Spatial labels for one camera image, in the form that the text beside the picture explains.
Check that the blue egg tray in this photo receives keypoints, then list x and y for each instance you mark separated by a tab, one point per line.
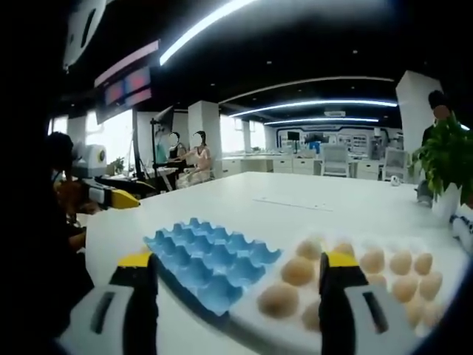
207	259

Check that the green potted plant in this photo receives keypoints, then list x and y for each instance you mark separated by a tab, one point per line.
445	155

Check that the cluster of beige eggs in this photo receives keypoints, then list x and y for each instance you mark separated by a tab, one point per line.
292	271

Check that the white office chair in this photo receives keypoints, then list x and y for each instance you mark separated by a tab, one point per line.
335	159
394	162

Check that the person's dark clothing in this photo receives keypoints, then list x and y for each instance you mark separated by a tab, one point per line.
29	240

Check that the white office counter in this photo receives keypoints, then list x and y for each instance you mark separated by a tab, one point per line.
266	162

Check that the white plant pot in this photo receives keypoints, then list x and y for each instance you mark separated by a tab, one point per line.
445	207

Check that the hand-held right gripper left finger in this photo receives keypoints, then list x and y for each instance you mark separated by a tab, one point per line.
111	325

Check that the white and blue packet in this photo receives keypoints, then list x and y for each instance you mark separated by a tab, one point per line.
462	223

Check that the hanging display screen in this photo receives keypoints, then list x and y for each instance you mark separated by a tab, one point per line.
123	87

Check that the white hanging sign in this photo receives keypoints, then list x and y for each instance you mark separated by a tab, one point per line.
83	33

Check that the long ceiling light strip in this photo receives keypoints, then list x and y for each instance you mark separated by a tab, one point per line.
199	31
321	120
314	104

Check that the white table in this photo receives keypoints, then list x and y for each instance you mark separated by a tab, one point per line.
295	188

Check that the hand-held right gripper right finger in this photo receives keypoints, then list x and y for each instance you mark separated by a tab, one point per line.
369	325

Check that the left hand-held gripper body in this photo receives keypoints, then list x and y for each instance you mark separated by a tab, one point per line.
91	159

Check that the black tripod stand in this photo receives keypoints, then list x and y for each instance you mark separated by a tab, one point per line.
153	155

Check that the grey object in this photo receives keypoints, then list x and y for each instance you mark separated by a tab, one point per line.
424	192

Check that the white foam tray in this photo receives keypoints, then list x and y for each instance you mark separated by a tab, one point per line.
251	314

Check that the small white gadget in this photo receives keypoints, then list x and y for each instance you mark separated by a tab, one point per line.
396	180

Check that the person's left hand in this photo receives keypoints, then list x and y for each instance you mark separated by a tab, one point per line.
72	196

